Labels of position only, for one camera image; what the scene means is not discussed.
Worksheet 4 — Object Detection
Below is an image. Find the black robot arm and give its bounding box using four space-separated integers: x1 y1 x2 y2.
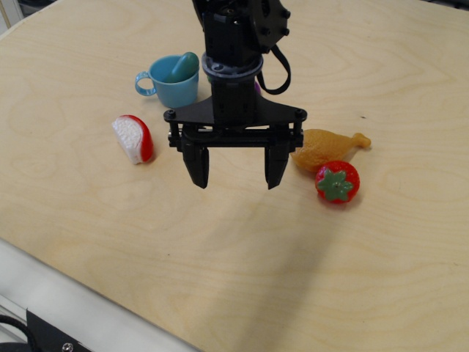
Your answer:
164 1 307 188

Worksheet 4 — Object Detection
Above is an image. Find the orange toy chicken drumstick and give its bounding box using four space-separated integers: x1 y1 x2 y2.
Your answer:
290 129 372 172

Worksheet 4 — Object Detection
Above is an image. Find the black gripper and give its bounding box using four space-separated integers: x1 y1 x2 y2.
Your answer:
163 81 307 189

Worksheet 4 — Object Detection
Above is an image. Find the blue plastic cup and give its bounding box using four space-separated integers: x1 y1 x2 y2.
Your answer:
134 54 199 108

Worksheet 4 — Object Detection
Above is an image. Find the purple toy eggplant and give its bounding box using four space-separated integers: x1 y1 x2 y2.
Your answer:
254 81 261 94

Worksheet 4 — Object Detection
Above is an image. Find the red white sushi toy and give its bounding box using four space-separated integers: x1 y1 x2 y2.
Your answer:
111 114 153 164

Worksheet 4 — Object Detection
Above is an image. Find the black cable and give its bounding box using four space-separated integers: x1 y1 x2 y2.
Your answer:
0 314 37 352

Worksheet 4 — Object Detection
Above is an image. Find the teal toy cucumber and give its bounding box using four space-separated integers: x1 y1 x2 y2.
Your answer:
163 52 199 83

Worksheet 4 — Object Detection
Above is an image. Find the black metal bracket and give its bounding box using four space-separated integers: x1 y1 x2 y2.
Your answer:
26 310 91 352

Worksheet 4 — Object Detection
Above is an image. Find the red toy strawberry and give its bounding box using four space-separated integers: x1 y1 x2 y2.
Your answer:
315 161 361 204

